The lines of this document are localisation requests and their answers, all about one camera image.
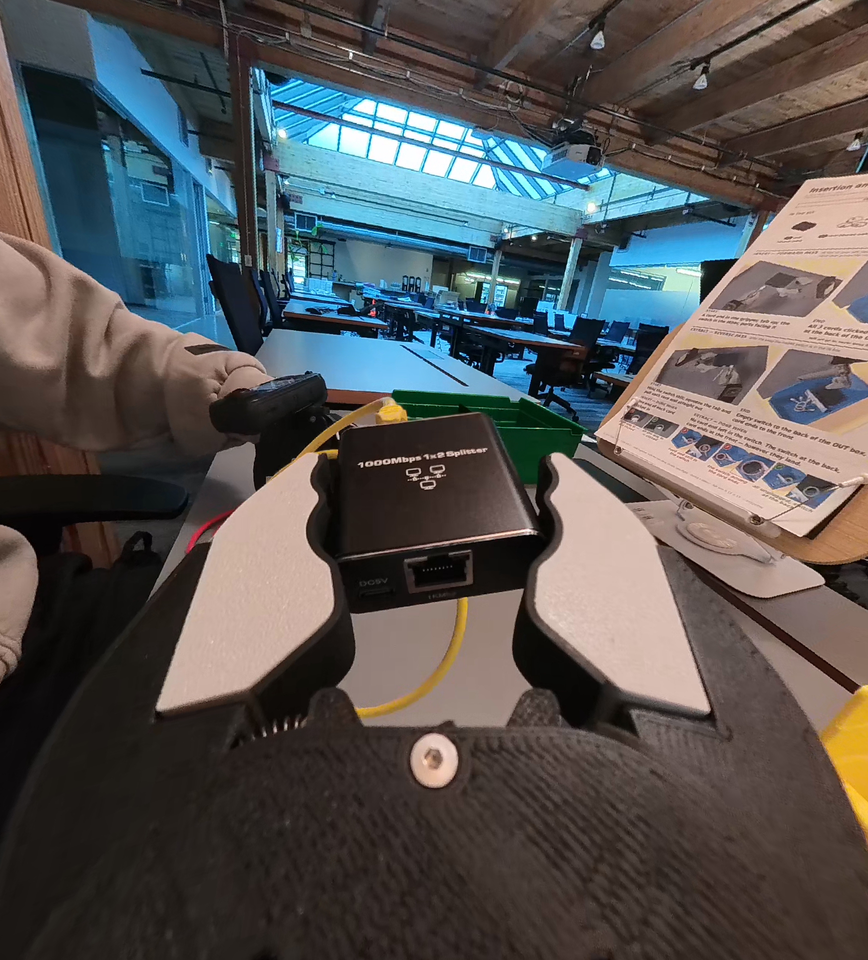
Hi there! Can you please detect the black backpack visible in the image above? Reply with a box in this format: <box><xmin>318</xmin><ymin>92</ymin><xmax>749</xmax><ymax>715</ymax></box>
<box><xmin>66</xmin><ymin>531</ymin><xmax>166</xmax><ymax>603</ymax></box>

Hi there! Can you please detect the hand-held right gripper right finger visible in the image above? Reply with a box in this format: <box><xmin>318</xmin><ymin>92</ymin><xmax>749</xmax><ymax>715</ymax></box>
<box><xmin>512</xmin><ymin>452</ymin><xmax>712</xmax><ymax>730</ymax></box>

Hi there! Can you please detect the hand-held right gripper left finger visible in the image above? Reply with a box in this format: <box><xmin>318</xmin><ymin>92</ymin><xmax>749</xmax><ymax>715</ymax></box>
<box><xmin>155</xmin><ymin>452</ymin><xmax>357</xmax><ymax>717</ymax></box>

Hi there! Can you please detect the printed instruction sheet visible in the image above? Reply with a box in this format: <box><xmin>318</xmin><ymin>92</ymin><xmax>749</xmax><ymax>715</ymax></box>
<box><xmin>595</xmin><ymin>168</ymin><xmax>868</xmax><ymax>540</ymax></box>

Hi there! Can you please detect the black ethernet splitter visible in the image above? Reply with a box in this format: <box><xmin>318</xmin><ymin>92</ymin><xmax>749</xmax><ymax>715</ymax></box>
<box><xmin>329</xmin><ymin>411</ymin><xmax>547</xmax><ymax>615</ymax></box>

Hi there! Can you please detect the green plastic bin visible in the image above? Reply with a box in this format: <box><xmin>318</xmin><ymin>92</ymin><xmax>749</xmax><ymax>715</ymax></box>
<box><xmin>391</xmin><ymin>388</ymin><xmax>588</xmax><ymax>485</ymax></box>

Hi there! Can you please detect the person's left forearm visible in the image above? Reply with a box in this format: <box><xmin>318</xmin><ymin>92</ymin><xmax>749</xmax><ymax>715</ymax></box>
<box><xmin>0</xmin><ymin>202</ymin><xmax>271</xmax><ymax>460</ymax></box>

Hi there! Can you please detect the grey desk with wooden edge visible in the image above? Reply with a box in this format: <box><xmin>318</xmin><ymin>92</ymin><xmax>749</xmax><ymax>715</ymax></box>
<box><xmin>254</xmin><ymin>327</ymin><xmax>541</xmax><ymax>408</ymax></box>

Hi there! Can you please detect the black monitor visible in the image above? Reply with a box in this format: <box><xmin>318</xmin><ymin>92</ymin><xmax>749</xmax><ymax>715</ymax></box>
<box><xmin>700</xmin><ymin>258</ymin><xmax>740</xmax><ymax>306</ymax></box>

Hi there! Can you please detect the red ethernet cable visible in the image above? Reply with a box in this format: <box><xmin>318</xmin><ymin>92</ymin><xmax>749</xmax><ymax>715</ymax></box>
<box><xmin>185</xmin><ymin>510</ymin><xmax>237</xmax><ymax>558</ymax></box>

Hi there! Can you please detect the yellow ethernet cable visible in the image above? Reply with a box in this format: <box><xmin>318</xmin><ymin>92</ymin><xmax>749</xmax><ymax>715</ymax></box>
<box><xmin>276</xmin><ymin>397</ymin><xmax>471</xmax><ymax>720</ymax></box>

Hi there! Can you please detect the black office chair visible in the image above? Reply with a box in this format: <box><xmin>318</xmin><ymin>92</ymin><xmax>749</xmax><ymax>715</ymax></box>
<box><xmin>525</xmin><ymin>317</ymin><xmax>607</xmax><ymax>423</ymax></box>
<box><xmin>625</xmin><ymin>324</ymin><xmax>672</xmax><ymax>378</ymax></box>

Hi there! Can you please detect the black high-back chair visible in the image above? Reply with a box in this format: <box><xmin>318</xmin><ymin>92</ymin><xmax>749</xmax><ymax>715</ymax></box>
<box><xmin>206</xmin><ymin>255</ymin><xmax>267</xmax><ymax>356</ymax></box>

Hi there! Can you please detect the white ceiling projector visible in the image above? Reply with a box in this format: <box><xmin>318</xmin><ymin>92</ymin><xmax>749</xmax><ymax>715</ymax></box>
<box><xmin>541</xmin><ymin>135</ymin><xmax>605</xmax><ymax>186</ymax></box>

